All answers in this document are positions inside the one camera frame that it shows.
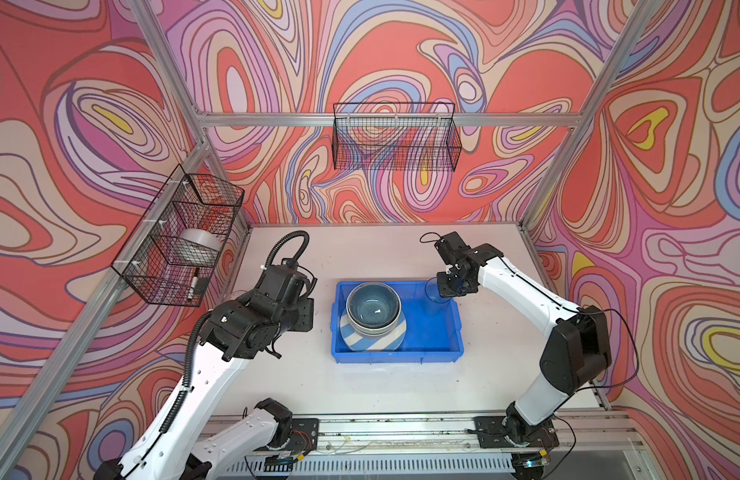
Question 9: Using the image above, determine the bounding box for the clear grey plastic cup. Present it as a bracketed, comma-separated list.
[423, 277, 450, 316]

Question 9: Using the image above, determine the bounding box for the blue plastic bin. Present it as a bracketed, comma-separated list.
[331, 280, 464, 364]

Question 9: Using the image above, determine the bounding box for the dark teal bowl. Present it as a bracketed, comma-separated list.
[347, 282, 402, 331]

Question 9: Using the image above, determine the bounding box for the light green bowl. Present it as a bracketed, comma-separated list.
[344, 313, 405, 337]

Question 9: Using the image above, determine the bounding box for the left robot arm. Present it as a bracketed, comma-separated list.
[94, 230, 318, 479]

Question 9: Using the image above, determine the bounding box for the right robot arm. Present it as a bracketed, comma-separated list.
[432, 232, 636, 448]

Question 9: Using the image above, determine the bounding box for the black marker pen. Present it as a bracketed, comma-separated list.
[187, 267, 200, 302]

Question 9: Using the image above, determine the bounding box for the white tape roll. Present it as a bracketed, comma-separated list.
[175, 228, 222, 267]

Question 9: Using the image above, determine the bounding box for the black wire basket left wall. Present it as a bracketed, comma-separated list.
[111, 165, 245, 307]

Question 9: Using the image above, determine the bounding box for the black wire basket wall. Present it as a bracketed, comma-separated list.
[332, 100, 462, 172]
[111, 165, 245, 307]

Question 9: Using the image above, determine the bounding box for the black wire basket back wall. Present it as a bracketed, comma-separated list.
[332, 100, 462, 172]

